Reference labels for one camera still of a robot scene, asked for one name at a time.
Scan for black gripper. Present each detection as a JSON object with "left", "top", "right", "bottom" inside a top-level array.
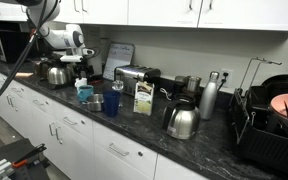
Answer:
[{"left": 60, "top": 55, "right": 94, "bottom": 79}]

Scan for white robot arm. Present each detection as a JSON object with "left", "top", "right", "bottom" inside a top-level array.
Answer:
[{"left": 0, "top": 0, "right": 95, "bottom": 96}]

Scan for teal blue mug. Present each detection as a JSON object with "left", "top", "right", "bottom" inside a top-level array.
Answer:
[{"left": 77, "top": 85, "right": 93, "bottom": 101}]

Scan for steel coffee carafe left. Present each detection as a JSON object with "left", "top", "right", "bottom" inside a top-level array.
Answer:
[{"left": 37, "top": 59, "right": 72, "bottom": 85}]

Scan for steel coffee carafe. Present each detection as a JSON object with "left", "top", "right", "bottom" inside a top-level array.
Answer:
[
  {"left": 162, "top": 93, "right": 200, "bottom": 140},
  {"left": 37, "top": 59, "right": 72, "bottom": 85}
]

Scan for commercial coffee brewer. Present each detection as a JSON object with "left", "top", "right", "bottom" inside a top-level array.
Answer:
[{"left": 19, "top": 19, "right": 103, "bottom": 90}]

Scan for small steel cup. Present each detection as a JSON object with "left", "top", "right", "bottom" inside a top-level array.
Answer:
[{"left": 86, "top": 94, "right": 104, "bottom": 112}]

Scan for clear glass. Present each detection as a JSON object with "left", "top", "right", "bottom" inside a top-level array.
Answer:
[{"left": 112, "top": 80, "right": 124, "bottom": 107}]

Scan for dark blue plastic cup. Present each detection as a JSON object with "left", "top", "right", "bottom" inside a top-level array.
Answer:
[{"left": 103, "top": 91, "right": 120, "bottom": 117}]

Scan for small whiteboard sign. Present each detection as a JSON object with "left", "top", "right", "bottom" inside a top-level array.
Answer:
[{"left": 103, "top": 43, "right": 135, "bottom": 80}]

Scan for chrome toaster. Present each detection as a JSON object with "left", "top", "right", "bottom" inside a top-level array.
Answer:
[{"left": 114, "top": 65, "right": 161, "bottom": 96}]

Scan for green tea box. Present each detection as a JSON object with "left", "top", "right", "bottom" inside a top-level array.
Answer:
[{"left": 133, "top": 81, "right": 154, "bottom": 116}]

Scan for black microwave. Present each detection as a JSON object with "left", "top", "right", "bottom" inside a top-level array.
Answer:
[{"left": 0, "top": 30, "right": 30, "bottom": 63}]

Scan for black cart with tools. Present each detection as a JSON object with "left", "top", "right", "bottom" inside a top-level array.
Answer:
[{"left": 0, "top": 138, "right": 50, "bottom": 180}]

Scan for black coffee grinder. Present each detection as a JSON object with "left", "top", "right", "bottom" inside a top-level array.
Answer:
[{"left": 175, "top": 76, "right": 201, "bottom": 97}]

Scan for steel coffee carafe right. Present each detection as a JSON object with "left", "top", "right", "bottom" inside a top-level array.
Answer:
[{"left": 162, "top": 93, "right": 200, "bottom": 140}]

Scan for silver water bottle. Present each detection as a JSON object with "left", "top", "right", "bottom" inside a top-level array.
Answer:
[{"left": 199, "top": 71, "right": 219, "bottom": 120}]

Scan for black dish drying rack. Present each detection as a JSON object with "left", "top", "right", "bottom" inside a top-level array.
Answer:
[{"left": 226, "top": 57, "right": 288, "bottom": 178}]

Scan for wall power outlet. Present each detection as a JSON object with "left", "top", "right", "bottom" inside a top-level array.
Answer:
[{"left": 220, "top": 69, "right": 233, "bottom": 88}]

